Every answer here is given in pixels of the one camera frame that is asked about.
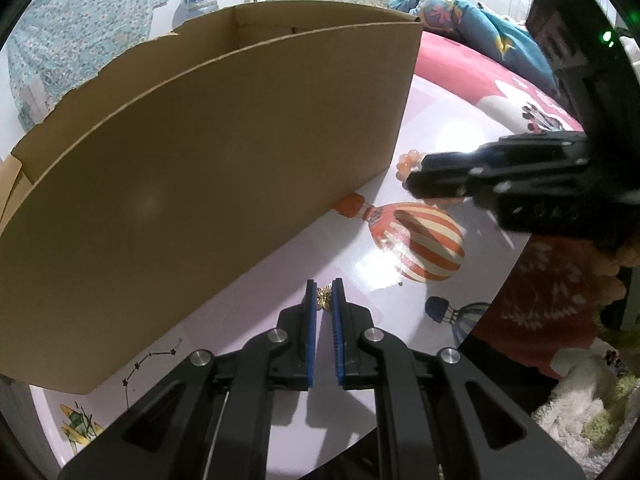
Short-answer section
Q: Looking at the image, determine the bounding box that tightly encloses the orange bead bracelet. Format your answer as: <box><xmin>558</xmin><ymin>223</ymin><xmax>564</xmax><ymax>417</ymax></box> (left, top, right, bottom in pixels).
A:
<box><xmin>395</xmin><ymin>148</ymin><xmax>464</xmax><ymax>208</ymax></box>

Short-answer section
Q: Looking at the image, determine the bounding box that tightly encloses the gold butterfly charm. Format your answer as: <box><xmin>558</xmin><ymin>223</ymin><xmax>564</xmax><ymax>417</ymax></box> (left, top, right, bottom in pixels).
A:
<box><xmin>317</xmin><ymin>285</ymin><xmax>332</xmax><ymax>311</ymax></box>

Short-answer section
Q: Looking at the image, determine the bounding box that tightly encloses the person's right hand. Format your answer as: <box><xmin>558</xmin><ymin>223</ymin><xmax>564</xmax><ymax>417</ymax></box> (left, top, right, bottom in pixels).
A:
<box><xmin>590</xmin><ymin>245</ymin><xmax>628</xmax><ymax>306</ymax></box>

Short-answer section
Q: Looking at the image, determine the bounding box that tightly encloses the pink floral bedsheet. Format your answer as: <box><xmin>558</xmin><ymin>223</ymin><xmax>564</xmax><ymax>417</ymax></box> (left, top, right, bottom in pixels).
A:
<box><xmin>414</xmin><ymin>32</ymin><xmax>582</xmax><ymax>134</ymax></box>

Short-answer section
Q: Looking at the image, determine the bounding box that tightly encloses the white round printed table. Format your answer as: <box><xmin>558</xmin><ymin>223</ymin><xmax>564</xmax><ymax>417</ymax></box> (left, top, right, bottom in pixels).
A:
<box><xmin>32</xmin><ymin>77</ymin><xmax>526</xmax><ymax>465</ymax></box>

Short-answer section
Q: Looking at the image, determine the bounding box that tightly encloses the blue patterned blanket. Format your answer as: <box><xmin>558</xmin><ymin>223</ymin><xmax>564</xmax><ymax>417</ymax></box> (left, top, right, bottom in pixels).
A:
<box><xmin>388</xmin><ymin>0</ymin><xmax>560</xmax><ymax>99</ymax></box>

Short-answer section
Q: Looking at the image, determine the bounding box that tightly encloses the brown cardboard box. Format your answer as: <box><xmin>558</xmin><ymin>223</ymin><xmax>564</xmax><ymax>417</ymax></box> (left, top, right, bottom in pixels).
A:
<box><xmin>1</xmin><ymin>1</ymin><xmax>422</xmax><ymax>394</ymax></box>

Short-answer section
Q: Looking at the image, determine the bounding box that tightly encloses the blue water jug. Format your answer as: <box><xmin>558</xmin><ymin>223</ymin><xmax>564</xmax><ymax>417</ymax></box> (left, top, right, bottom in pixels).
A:
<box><xmin>171</xmin><ymin>0</ymin><xmax>219</xmax><ymax>29</ymax></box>

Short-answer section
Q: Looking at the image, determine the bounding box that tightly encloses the teal patterned hanging cloth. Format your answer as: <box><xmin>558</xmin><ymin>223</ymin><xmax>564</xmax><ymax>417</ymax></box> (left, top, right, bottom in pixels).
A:
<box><xmin>8</xmin><ymin>0</ymin><xmax>168</xmax><ymax>130</ymax></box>

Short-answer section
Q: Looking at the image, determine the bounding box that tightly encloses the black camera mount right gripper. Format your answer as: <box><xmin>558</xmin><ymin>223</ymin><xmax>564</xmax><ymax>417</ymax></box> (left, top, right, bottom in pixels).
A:
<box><xmin>526</xmin><ymin>0</ymin><xmax>639</xmax><ymax>160</ymax></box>

